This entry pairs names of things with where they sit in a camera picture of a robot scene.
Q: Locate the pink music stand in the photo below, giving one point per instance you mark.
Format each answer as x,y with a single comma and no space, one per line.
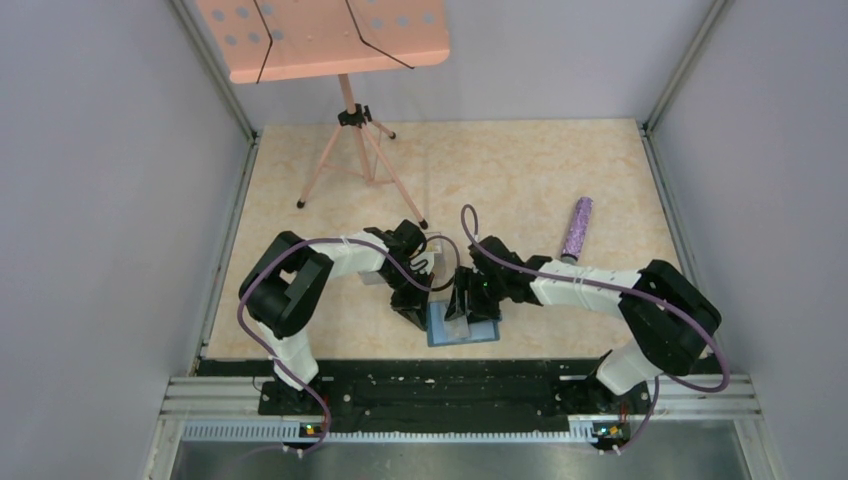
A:
270,41

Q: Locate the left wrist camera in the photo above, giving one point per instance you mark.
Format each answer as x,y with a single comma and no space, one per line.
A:
434,251

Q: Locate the purple glitter cylinder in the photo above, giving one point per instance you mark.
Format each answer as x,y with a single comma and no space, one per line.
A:
577,230

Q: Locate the blue card holder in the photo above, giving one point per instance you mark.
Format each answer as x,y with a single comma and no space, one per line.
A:
443,333

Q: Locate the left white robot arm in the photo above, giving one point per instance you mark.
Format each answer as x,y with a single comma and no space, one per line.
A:
282,290

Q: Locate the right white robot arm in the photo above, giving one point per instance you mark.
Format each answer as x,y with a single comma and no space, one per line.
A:
671,322

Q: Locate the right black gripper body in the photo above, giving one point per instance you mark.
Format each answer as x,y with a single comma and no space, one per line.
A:
485,293

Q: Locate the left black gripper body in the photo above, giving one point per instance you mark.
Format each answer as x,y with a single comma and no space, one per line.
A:
407,293

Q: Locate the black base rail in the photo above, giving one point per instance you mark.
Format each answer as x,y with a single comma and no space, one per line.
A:
442,396

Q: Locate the silver VIP card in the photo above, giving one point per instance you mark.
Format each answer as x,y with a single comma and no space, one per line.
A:
457,329

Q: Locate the clear plastic box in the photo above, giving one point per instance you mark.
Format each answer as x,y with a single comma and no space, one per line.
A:
372,278

